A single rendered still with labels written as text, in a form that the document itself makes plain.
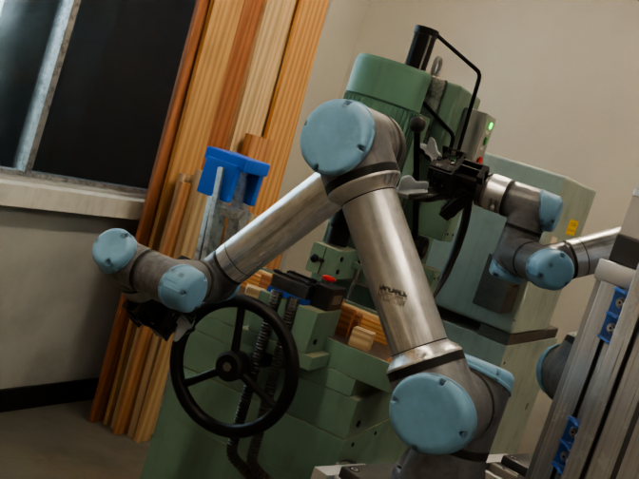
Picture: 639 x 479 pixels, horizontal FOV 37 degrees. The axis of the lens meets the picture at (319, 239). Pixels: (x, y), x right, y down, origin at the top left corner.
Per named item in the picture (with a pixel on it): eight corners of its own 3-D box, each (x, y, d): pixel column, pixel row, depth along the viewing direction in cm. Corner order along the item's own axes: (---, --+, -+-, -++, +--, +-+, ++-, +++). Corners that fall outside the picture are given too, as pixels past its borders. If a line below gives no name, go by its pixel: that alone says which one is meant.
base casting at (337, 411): (173, 362, 216) (184, 324, 215) (280, 342, 269) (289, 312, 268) (346, 441, 199) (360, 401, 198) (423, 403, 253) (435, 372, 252)
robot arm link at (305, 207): (401, 106, 161) (195, 266, 177) (377, 95, 151) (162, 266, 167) (437, 162, 158) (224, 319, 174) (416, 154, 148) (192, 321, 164)
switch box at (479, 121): (444, 167, 237) (465, 105, 236) (455, 171, 247) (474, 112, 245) (467, 175, 235) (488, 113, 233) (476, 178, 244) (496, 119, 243)
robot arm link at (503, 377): (500, 446, 153) (528, 368, 151) (476, 461, 141) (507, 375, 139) (433, 416, 158) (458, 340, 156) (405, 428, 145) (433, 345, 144)
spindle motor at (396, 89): (303, 180, 213) (346, 46, 210) (332, 185, 229) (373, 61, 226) (373, 204, 207) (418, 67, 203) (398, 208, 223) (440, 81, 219)
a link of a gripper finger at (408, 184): (382, 172, 194) (427, 166, 194) (383, 192, 198) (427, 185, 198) (384, 182, 192) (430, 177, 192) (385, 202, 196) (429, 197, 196)
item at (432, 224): (411, 230, 230) (431, 171, 228) (421, 232, 238) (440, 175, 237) (443, 241, 227) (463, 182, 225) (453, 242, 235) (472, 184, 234)
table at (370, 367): (152, 304, 207) (161, 277, 207) (220, 298, 236) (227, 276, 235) (403, 412, 185) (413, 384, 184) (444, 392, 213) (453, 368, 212)
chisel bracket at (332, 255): (301, 276, 217) (313, 240, 216) (325, 275, 230) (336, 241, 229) (330, 287, 214) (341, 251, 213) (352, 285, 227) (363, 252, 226)
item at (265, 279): (253, 299, 216) (261, 273, 216) (256, 299, 217) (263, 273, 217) (345, 337, 208) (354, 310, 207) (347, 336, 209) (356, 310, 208)
